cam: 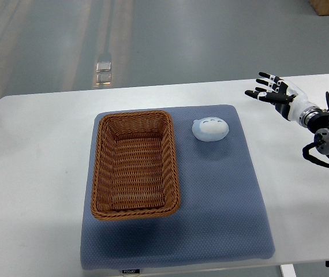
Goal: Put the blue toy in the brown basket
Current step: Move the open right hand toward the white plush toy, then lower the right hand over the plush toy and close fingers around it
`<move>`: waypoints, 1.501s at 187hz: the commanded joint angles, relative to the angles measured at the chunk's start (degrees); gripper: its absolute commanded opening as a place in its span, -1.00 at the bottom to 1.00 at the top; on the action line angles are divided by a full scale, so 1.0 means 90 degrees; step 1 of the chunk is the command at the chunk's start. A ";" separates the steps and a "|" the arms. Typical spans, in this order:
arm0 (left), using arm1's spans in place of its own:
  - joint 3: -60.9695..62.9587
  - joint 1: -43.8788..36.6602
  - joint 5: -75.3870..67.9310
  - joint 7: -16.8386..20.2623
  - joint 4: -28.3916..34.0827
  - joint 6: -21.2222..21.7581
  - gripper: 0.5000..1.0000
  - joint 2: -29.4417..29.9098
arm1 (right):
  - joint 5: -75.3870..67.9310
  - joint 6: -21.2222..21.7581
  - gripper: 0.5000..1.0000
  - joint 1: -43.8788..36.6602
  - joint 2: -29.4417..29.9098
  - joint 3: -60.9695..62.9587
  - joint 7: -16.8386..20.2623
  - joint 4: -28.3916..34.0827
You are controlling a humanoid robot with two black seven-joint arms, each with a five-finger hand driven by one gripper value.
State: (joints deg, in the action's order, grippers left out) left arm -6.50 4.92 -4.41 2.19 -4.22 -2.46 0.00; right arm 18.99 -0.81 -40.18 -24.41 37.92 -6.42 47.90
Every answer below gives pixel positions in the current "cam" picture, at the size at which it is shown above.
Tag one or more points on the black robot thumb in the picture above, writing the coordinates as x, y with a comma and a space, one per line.
270, 97

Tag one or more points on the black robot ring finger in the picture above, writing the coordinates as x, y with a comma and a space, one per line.
267, 76

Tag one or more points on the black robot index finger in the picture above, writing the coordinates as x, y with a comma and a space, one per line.
258, 89

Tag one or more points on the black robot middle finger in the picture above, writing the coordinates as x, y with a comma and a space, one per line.
268, 82

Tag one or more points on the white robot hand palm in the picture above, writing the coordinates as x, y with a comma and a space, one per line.
300, 104

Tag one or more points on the light blue plush toy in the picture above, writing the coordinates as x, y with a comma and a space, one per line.
210, 129

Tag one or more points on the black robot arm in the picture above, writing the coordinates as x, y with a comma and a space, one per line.
316, 121

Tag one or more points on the brown wicker basket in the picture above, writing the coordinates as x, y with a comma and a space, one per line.
135, 172

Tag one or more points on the blue fabric cushion mat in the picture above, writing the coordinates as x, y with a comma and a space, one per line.
221, 217

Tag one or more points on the metal floor socket plate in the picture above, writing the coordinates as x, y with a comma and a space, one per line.
103, 66

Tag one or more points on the white table leg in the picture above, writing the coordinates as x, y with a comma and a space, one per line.
287, 270

